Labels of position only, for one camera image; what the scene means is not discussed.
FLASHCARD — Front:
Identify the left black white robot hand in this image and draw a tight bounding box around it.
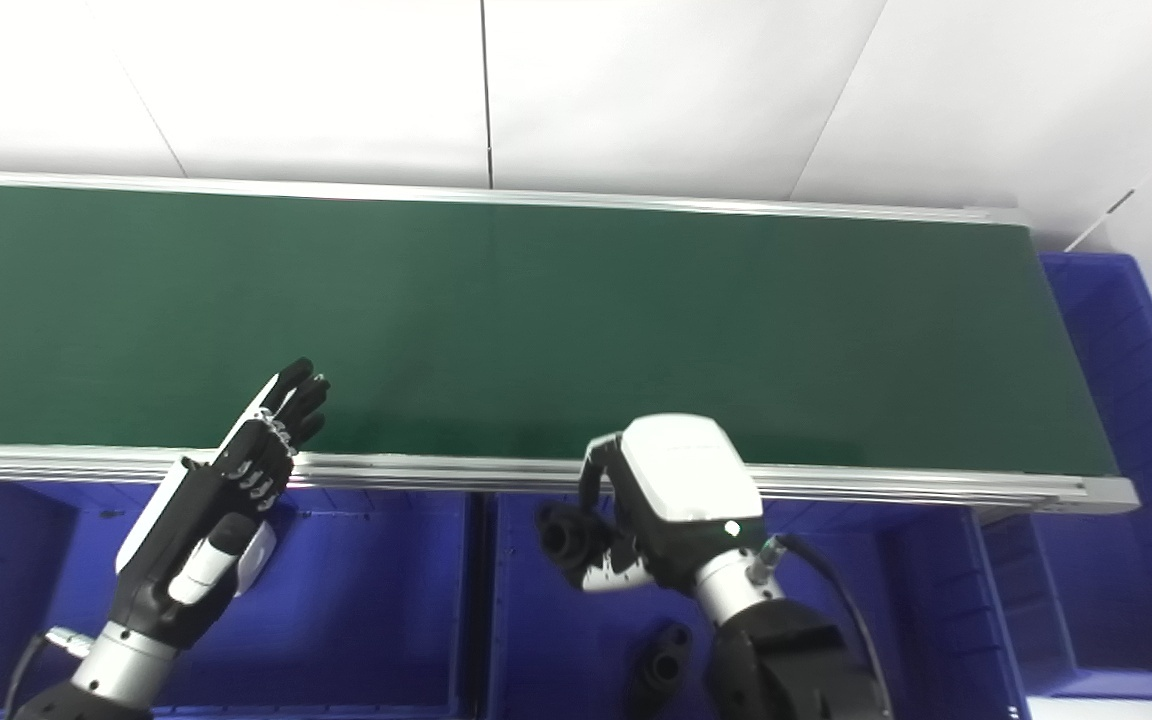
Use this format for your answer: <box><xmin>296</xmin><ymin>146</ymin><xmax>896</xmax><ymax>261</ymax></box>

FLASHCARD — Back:
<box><xmin>108</xmin><ymin>357</ymin><xmax>329</xmax><ymax>651</ymax></box>

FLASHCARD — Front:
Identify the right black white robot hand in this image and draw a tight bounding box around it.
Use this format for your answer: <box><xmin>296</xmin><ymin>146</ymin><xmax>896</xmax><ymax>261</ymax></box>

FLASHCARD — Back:
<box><xmin>576</xmin><ymin>413</ymin><xmax>773</xmax><ymax>599</ymax></box>

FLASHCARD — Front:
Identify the black flanged machine part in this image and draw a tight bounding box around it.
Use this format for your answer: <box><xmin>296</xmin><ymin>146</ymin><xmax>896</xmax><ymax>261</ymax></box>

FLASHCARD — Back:
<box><xmin>534</xmin><ymin>500</ymin><xmax>617</xmax><ymax>579</ymax></box>
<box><xmin>626</xmin><ymin>620</ymin><xmax>694</xmax><ymax>716</ymax></box>

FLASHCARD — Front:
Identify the blue plastic bin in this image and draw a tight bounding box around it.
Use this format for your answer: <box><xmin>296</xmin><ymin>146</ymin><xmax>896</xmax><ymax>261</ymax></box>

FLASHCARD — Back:
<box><xmin>481</xmin><ymin>493</ymin><xmax>1032</xmax><ymax>720</ymax></box>
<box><xmin>976</xmin><ymin>252</ymin><xmax>1152</xmax><ymax>701</ymax></box>
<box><xmin>0</xmin><ymin>480</ymin><xmax>482</xmax><ymax>720</ymax></box>

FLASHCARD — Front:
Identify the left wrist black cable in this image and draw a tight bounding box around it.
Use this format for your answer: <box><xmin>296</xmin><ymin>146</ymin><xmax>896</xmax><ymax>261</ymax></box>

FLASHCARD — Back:
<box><xmin>1</xmin><ymin>625</ymin><xmax>97</xmax><ymax>720</ymax></box>

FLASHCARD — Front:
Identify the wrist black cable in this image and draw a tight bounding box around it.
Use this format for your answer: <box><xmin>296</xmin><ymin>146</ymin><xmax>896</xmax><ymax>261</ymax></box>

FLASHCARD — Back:
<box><xmin>1</xmin><ymin>625</ymin><xmax>97</xmax><ymax>720</ymax></box>
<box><xmin>751</xmin><ymin>533</ymin><xmax>887</xmax><ymax>701</ymax></box>

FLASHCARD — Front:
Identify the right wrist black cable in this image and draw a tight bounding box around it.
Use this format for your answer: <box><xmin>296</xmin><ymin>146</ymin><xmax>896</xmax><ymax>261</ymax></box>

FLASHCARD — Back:
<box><xmin>751</xmin><ymin>533</ymin><xmax>887</xmax><ymax>701</ymax></box>

